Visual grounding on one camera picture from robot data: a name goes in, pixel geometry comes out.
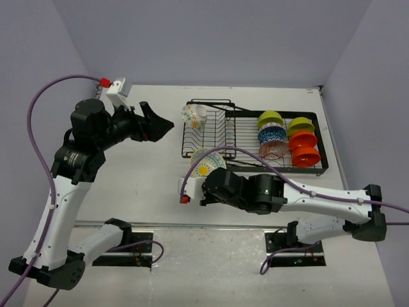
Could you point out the black wire dish rack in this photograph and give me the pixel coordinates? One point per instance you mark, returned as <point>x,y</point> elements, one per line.
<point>230,125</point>

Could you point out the lime green bowl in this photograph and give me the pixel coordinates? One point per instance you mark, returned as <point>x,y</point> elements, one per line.
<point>300,123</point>
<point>270,116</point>

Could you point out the orange bowl rear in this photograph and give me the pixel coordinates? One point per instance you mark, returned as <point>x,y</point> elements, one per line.
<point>302,138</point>

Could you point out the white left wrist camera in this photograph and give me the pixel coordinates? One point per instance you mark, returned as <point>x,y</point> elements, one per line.
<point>118,93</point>

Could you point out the yellow sun pattern bowl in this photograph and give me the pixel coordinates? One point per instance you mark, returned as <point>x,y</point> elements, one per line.
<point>206,165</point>

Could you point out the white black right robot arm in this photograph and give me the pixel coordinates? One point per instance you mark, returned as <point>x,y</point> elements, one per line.
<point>340,212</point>

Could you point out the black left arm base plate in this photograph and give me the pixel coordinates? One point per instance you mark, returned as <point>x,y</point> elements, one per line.
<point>135,256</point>

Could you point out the blue white patterned bowl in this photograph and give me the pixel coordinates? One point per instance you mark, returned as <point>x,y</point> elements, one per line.
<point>271,133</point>

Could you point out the orange bowl front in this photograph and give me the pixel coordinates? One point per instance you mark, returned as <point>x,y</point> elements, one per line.
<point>305,156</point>

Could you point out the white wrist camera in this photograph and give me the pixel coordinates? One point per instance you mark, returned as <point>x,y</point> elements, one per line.
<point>192,190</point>
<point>118,93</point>

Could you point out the orange bowl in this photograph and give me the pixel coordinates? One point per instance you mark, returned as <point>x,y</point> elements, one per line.
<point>305,156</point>
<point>302,138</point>

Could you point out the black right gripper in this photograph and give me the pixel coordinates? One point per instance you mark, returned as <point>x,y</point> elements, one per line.
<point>207,198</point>

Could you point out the red pink patterned bowl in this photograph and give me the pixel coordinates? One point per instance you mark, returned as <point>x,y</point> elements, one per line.
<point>273,150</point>

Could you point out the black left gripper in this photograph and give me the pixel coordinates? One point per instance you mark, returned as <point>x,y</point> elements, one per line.
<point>150,126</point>

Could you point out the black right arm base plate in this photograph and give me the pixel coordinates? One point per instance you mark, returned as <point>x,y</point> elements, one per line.
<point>276,240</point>

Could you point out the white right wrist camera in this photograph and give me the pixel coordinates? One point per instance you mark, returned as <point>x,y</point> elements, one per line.
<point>192,190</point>

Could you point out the white floral leaf bowl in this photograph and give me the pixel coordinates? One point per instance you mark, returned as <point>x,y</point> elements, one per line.
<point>194,116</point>

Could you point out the lime green bowl right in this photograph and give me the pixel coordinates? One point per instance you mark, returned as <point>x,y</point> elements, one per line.
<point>300,123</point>

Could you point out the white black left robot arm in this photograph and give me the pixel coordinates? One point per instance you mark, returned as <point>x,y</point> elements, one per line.
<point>49,259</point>

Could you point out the lime green bowl left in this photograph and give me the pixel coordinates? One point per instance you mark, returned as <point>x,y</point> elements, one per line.
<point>270,116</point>

